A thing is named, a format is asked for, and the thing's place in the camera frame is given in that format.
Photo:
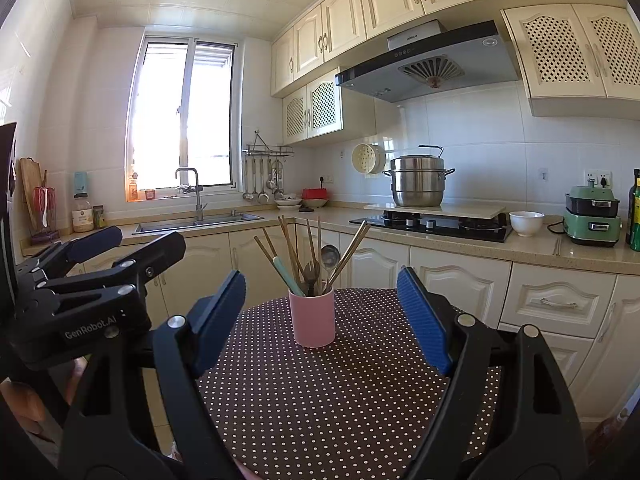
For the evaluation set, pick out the lower cream cabinets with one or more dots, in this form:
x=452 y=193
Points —
x=584 y=299

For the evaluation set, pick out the green electric cooker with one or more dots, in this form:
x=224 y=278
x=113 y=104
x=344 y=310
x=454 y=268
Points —
x=591 y=215

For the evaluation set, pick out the right lattice cabinet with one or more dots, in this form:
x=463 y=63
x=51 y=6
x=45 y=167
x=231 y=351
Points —
x=577 y=60

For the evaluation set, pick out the lattice cabinet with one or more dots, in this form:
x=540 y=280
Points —
x=322 y=113
x=577 y=60

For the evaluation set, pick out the red container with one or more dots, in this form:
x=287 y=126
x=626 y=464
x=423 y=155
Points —
x=315 y=197

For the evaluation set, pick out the white stacked bowls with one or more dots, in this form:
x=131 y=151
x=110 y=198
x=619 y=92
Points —
x=288 y=202

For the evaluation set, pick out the wooden cutting board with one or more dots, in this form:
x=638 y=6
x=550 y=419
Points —
x=31 y=175

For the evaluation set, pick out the stainless steel steamer pot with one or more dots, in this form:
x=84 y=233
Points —
x=419 y=180

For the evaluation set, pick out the pink utensil cup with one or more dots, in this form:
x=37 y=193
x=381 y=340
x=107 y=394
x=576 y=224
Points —
x=313 y=319

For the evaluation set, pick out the steel kitchen sink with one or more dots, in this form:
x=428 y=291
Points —
x=233 y=217

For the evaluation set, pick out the black gas stove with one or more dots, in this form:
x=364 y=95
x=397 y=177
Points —
x=496 y=229

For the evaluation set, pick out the chrome faucet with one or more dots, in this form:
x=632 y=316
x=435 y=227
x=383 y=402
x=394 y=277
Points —
x=193 y=188

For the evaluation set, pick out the dark spork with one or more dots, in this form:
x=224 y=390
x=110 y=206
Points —
x=311 y=273

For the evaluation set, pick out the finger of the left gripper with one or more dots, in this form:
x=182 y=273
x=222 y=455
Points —
x=136 y=268
x=59 y=258

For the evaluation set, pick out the window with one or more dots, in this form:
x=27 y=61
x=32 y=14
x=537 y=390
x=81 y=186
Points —
x=182 y=113

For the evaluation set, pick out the steel spoon speckled handle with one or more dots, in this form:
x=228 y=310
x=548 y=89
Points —
x=330 y=258

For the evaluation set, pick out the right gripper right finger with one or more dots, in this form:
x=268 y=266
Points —
x=506 y=412

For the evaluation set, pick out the person's left hand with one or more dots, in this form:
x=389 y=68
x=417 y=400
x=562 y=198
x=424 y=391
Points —
x=29 y=409

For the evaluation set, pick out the left lattice cabinet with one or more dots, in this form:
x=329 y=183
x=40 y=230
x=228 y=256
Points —
x=322 y=113

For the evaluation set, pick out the jar with white lid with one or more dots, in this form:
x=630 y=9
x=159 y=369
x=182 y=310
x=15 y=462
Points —
x=82 y=214

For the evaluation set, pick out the green oil bottle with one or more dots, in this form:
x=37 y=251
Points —
x=635 y=225

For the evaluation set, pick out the mint green handled knife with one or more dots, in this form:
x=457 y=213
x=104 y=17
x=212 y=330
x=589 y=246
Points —
x=287 y=277

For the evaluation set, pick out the dark olive oil bottle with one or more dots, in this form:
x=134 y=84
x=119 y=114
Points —
x=631 y=201

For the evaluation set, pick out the cream round strainer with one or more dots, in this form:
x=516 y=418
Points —
x=368 y=158

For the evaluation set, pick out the white bowl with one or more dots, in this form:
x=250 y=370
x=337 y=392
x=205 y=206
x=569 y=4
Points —
x=526 y=223

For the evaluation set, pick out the grey range hood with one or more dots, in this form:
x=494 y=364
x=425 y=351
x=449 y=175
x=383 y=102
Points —
x=469 y=56

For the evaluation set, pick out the hanging utensil rack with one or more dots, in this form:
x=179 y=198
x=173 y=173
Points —
x=263 y=170

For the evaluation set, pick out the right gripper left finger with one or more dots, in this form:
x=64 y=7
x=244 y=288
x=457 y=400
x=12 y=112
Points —
x=109 y=434

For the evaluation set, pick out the brown polka dot tablecloth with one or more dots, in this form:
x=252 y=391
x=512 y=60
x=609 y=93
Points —
x=356 y=409

